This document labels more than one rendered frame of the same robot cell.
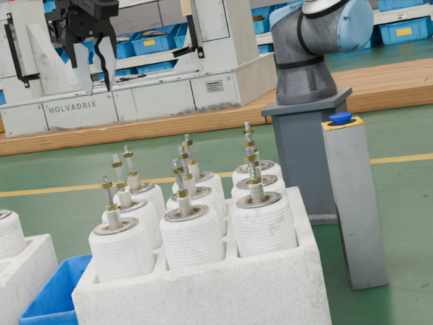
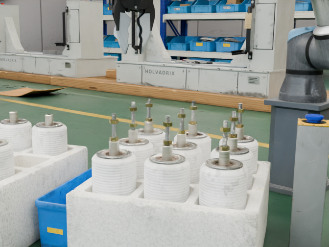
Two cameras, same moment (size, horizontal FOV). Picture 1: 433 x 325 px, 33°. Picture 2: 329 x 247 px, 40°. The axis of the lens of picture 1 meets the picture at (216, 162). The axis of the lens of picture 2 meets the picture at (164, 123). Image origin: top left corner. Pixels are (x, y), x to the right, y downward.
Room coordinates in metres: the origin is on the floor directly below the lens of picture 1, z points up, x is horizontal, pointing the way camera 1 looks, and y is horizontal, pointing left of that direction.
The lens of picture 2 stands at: (0.24, -0.12, 0.51)
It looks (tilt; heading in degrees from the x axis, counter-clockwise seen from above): 11 degrees down; 12
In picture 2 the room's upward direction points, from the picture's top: 1 degrees clockwise
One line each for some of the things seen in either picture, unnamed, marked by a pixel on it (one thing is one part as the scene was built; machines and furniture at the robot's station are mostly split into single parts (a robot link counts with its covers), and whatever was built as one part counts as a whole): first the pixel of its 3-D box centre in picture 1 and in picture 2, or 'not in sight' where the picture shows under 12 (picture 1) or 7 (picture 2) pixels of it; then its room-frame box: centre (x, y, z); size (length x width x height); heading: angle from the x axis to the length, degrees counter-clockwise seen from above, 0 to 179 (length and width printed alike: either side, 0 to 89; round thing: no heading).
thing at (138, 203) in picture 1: (127, 206); (133, 141); (1.26, 0.17, 0.25); 0.08 x 0.08 x 0.01
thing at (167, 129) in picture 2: (180, 182); (167, 134); (1.13, 0.06, 0.30); 0.01 x 0.01 x 0.08
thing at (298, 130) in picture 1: (317, 156); (298, 144); (1.78, -0.25, 0.15); 0.19 x 0.19 x 0.30; 64
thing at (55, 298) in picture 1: (77, 311); (84, 206); (1.30, 0.32, 0.06); 0.30 x 0.11 x 0.12; 173
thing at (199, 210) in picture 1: (187, 213); (167, 159); (1.13, 0.06, 0.25); 0.08 x 0.08 x 0.01
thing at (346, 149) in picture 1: (355, 204); (308, 188); (1.30, -0.24, 0.16); 0.07 x 0.07 x 0.31; 86
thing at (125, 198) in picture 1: (125, 199); (133, 136); (1.26, 0.17, 0.26); 0.02 x 0.02 x 0.03
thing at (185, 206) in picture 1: (185, 206); (167, 153); (1.13, 0.06, 0.26); 0.02 x 0.02 x 0.03
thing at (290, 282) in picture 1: (209, 278); (179, 211); (1.25, 0.05, 0.09); 0.39 x 0.39 x 0.18; 86
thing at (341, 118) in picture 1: (341, 119); (314, 119); (1.30, -0.24, 0.32); 0.04 x 0.04 x 0.02
